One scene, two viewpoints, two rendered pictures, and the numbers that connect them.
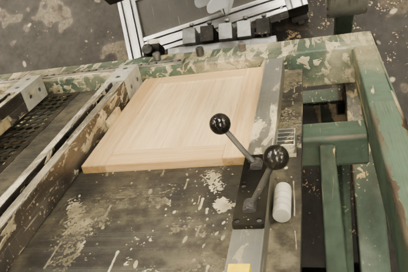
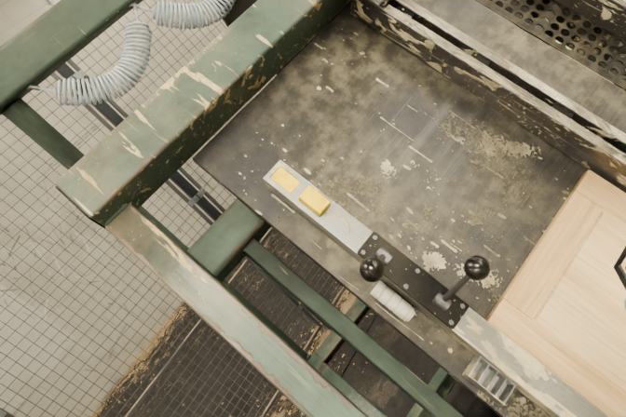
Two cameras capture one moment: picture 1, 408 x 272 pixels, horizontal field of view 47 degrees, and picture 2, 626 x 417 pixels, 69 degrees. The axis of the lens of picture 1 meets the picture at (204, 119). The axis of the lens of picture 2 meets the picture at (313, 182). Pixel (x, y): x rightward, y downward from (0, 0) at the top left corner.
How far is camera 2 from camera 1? 68 cm
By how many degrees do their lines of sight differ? 74
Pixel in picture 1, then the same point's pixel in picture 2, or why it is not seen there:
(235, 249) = (350, 221)
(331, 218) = (375, 352)
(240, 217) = (376, 241)
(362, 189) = not seen: outside the picture
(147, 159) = (557, 232)
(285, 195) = (390, 302)
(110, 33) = not seen: outside the picture
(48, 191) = (543, 126)
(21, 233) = (492, 97)
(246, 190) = (408, 268)
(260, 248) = (338, 236)
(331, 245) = (347, 325)
